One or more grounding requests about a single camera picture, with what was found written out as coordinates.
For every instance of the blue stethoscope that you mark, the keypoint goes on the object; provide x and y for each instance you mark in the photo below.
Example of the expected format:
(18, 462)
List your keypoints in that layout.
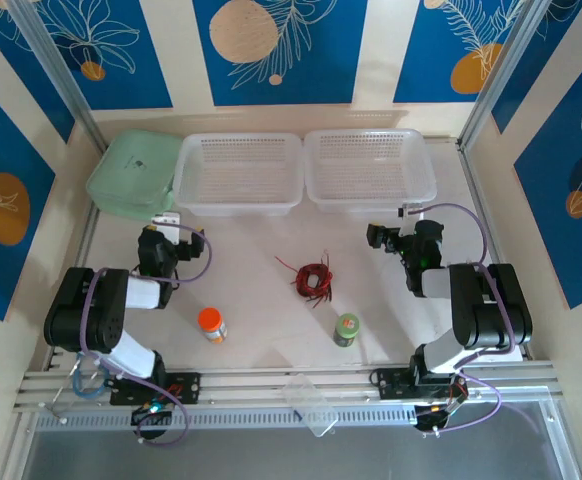
(76, 386)

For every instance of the aluminium frame post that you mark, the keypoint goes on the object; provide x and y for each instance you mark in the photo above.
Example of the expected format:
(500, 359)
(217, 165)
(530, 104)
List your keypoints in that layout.
(56, 75)
(516, 70)

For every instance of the aluminium rail frame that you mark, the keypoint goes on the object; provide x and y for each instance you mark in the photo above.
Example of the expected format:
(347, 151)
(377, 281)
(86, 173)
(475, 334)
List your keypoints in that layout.
(251, 382)

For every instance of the green lidded plastic container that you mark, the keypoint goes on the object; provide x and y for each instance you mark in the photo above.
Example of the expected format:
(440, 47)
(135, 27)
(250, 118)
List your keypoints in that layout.
(131, 170)

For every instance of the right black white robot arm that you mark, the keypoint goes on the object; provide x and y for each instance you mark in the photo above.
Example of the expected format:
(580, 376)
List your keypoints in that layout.
(496, 310)

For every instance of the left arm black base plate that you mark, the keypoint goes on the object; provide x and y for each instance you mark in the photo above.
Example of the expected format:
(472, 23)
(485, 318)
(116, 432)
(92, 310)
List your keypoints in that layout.
(191, 387)

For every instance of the grey metal panel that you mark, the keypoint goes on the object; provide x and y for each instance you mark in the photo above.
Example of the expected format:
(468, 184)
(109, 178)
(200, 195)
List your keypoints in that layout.
(271, 455)

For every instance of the black controller board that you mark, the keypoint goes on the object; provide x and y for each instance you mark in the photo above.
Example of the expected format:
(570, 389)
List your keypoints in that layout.
(151, 415)
(433, 417)

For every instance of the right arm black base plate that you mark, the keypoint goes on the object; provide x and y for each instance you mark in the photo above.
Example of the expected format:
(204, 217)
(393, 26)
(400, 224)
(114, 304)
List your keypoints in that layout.
(391, 384)

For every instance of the green bottle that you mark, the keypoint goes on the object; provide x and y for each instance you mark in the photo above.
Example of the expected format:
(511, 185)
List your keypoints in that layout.
(346, 330)

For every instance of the orange lid bottle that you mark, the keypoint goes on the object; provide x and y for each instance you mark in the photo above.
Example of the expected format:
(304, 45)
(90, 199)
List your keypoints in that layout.
(212, 324)

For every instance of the white perforated plastic basket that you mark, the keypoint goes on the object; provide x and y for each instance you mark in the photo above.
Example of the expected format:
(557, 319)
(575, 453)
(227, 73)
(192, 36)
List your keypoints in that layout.
(241, 175)
(371, 170)

